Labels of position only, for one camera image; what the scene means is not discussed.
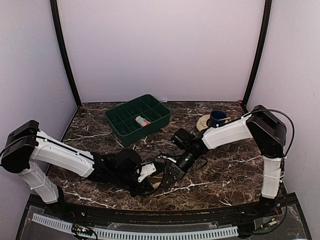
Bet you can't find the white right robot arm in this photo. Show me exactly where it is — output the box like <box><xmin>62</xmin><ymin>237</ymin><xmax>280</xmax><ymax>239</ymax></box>
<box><xmin>162</xmin><ymin>105</ymin><xmax>287</xmax><ymax>217</ymax></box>

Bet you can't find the black right frame post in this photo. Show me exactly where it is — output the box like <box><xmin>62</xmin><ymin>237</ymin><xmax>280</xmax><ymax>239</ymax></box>
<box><xmin>238</xmin><ymin>0</ymin><xmax>273</xmax><ymax>113</ymax></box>

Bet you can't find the black left frame post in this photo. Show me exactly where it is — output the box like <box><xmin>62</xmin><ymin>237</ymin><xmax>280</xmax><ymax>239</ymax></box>
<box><xmin>49</xmin><ymin>0</ymin><xmax>82</xmax><ymax>108</ymax></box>

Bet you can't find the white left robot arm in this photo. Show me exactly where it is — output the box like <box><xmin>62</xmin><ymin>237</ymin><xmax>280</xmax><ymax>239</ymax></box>
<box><xmin>0</xmin><ymin>120</ymin><xmax>160</xmax><ymax>218</ymax></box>

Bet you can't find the blue mug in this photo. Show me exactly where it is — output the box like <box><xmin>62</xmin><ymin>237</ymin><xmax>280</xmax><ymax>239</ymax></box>
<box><xmin>209</xmin><ymin>110</ymin><xmax>227</xmax><ymax>128</ymax></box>

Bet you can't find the white slotted cable duct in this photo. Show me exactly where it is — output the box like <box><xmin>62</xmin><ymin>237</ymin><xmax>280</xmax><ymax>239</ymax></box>
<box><xmin>31</xmin><ymin>213</ymin><xmax>239</xmax><ymax>240</ymax></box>

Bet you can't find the beige sock with olive toe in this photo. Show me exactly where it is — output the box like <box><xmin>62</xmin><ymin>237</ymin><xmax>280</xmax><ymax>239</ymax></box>
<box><xmin>147</xmin><ymin>173</ymin><xmax>165</xmax><ymax>190</ymax></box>

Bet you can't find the pink patterned sock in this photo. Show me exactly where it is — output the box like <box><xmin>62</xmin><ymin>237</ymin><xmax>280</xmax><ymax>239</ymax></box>
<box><xmin>135</xmin><ymin>115</ymin><xmax>151</xmax><ymax>127</ymax></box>

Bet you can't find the green compartment tray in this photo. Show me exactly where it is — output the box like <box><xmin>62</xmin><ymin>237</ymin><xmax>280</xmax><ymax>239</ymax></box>
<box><xmin>105</xmin><ymin>94</ymin><xmax>172</xmax><ymax>145</ymax></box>

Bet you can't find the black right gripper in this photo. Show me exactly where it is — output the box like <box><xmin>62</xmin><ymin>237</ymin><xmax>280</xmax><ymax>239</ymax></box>
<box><xmin>163</xmin><ymin>149</ymin><xmax>201</xmax><ymax>187</ymax></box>

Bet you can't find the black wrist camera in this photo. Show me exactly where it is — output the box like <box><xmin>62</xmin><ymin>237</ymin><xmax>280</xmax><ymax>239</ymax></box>
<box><xmin>170</xmin><ymin>128</ymin><xmax>195</xmax><ymax>150</ymax></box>
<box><xmin>115</xmin><ymin>149</ymin><xmax>142</xmax><ymax>173</ymax></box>

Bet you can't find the cream saucer plate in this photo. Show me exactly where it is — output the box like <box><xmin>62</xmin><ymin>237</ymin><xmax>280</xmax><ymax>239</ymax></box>
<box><xmin>196</xmin><ymin>114</ymin><xmax>211</xmax><ymax>132</ymax></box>

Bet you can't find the black front rail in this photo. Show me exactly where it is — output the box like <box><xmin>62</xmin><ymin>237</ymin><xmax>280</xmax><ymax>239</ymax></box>
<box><xmin>66</xmin><ymin>202</ymin><xmax>272</xmax><ymax>223</ymax></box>

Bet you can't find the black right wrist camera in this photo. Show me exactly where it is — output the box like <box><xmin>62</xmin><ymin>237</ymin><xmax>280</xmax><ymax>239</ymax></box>
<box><xmin>170</xmin><ymin>128</ymin><xmax>195</xmax><ymax>150</ymax></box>

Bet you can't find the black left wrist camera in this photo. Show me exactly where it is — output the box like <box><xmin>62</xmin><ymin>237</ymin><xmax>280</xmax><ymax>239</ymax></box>
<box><xmin>115</xmin><ymin>149</ymin><xmax>142</xmax><ymax>173</ymax></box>

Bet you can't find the black frame post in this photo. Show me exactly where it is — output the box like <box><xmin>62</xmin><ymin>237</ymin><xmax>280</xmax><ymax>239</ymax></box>
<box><xmin>49</xmin><ymin>0</ymin><xmax>82</xmax><ymax>108</ymax></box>
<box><xmin>238</xmin><ymin>0</ymin><xmax>273</xmax><ymax>113</ymax></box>

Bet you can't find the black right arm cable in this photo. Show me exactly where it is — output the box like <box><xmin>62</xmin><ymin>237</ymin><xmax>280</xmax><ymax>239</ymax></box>
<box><xmin>217</xmin><ymin>109</ymin><xmax>296</xmax><ymax>161</ymax></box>

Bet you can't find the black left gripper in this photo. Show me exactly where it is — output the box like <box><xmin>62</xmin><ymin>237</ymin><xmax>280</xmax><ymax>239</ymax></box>
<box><xmin>112</xmin><ymin>167</ymin><xmax>154</xmax><ymax>198</ymax></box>

